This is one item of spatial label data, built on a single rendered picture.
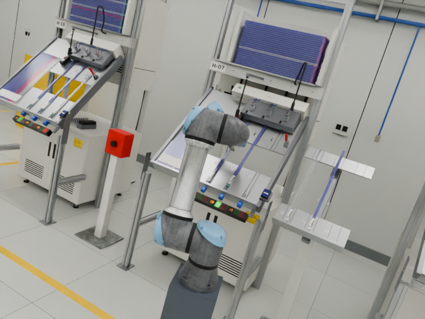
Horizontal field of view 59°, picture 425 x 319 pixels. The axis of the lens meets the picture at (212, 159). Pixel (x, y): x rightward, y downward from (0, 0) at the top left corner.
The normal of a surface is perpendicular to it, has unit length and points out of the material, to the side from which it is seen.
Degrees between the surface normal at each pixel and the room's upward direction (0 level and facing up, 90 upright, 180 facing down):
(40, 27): 90
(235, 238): 90
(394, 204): 90
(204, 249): 90
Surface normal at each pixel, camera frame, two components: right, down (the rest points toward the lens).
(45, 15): -0.43, 0.10
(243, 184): -0.10, -0.63
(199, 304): -0.17, 0.19
